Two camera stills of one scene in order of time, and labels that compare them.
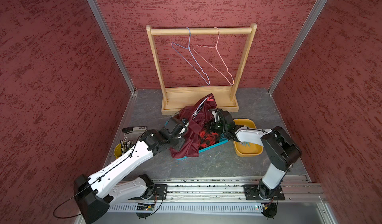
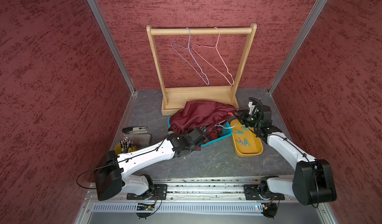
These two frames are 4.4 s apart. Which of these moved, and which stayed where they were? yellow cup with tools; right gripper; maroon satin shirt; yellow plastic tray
Moved: right gripper; maroon satin shirt
Stayed: yellow plastic tray; yellow cup with tools
